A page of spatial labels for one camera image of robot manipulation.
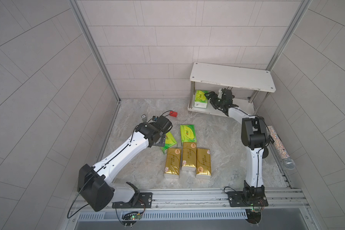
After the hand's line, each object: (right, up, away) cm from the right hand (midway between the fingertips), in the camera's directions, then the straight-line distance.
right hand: (207, 95), depth 103 cm
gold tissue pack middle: (-15, -37, -24) cm, 47 cm away
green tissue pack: (-26, -30, -17) cm, 43 cm away
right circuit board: (+14, -59, -38) cm, 72 cm away
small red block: (-24, -14, +4) cm, 28 cm away
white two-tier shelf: (+24, +10, -13) cm, 29 cm away
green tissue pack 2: (-15, -26, -14) cm, 33 cm away
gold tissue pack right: (-7, -40, -26) cm, 48 cm away
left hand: (-34, -27, -24) cm, 49 cm away
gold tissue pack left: (-23, -40, -26) cm, 53 cm away
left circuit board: (-43, -61, -38) cm, 84 cm away
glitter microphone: (+30, -35, -38) cm, 60 cm away
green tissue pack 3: (-5, -4, -4) cm, 7 cm away
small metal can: (-45, -16, -4) cm, 48 cm away
